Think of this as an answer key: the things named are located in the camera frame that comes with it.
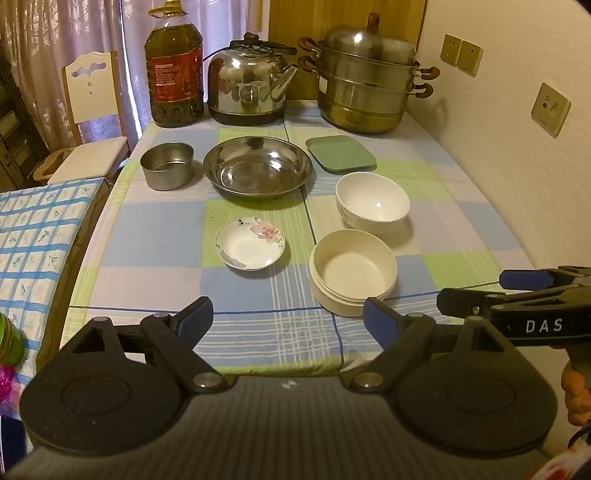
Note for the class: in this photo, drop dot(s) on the cream plastic bowl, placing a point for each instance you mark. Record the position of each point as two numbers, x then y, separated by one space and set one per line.
353 267

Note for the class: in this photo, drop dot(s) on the green square plate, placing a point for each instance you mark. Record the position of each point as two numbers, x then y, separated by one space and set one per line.
344 152

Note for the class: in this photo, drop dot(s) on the pink plastic object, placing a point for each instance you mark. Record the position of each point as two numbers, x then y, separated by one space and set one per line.
8 385

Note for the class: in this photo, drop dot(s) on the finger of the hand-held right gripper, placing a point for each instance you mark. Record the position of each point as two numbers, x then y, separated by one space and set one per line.
461 301
524 279

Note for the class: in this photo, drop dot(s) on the cooking oil bottle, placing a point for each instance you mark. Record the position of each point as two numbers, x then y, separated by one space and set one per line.
174 69

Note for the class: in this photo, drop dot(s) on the wooden door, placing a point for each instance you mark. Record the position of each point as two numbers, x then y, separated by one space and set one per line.
295 23

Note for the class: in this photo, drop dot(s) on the small stainless steel pot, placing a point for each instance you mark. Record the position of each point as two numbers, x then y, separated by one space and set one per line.
166 173

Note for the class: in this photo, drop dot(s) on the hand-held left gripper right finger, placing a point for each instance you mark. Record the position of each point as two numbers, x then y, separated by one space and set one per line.
381 319

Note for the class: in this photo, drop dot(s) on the stainless steel kettle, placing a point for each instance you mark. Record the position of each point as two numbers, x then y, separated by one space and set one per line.
244 83

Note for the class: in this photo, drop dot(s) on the brown woven basket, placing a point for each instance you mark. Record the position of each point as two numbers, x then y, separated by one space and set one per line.
44 166

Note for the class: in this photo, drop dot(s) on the stainless steel steamer pot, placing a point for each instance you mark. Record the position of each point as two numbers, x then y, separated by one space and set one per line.
364 87

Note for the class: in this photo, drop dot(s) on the dark shelf unit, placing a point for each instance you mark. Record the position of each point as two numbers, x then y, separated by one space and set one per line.
14 129

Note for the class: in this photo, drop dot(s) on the green can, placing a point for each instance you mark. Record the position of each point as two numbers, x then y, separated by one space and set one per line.
8 339

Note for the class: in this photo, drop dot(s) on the checked tablecloth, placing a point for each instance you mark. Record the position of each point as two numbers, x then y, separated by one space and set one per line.
147 240

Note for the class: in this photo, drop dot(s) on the small floral plate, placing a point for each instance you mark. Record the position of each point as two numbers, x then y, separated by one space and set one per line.
249 247

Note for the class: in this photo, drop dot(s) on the white wooden chair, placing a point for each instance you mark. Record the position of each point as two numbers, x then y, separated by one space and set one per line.
90 99

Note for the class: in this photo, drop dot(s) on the beige wall socket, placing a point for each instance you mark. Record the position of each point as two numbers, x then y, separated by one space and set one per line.
550 110

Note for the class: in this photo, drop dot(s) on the person's right hand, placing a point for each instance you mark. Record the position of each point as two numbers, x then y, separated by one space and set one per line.
577 397

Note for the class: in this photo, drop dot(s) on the wide stainless steel basin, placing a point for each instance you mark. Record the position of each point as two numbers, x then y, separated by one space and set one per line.
258 168

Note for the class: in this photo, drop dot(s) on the blue printed cloth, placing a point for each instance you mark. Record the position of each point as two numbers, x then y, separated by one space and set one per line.
34 240

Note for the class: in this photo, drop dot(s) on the lilac curtain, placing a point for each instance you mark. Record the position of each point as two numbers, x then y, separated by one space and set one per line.
41 37

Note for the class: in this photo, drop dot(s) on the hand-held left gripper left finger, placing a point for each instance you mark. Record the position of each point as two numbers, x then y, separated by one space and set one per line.
196 317

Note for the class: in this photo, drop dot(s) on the white ceramic bowl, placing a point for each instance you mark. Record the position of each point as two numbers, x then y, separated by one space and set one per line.
371 198

